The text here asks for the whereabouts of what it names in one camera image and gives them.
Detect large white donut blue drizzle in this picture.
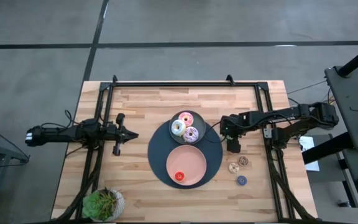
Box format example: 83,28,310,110
170,119,187,137

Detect dark grey round plate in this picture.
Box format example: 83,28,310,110
168,110,207,146

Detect white paper sheet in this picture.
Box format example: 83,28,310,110
297,136,321,172

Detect dark blue round placemat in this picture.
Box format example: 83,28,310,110
147,119,224,190

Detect potted green succulent plant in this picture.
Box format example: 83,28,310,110
81,187,126,223

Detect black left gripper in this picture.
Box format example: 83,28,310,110
106,113,140,157

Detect pink round plate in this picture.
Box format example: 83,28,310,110
165,144,208,187

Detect black floor cable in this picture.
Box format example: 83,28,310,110
287,80,328,95

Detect black aluminium table frame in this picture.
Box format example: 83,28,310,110
54,74,319,223

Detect large purple donut chocolate drizzle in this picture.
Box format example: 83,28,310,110
182,126,200,144

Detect black stand beam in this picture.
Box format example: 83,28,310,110
301,132,354,166

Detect large pink frosted donut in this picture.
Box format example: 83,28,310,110
178,111,195,128

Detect grey metal desk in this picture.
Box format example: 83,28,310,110
324,64,358,153

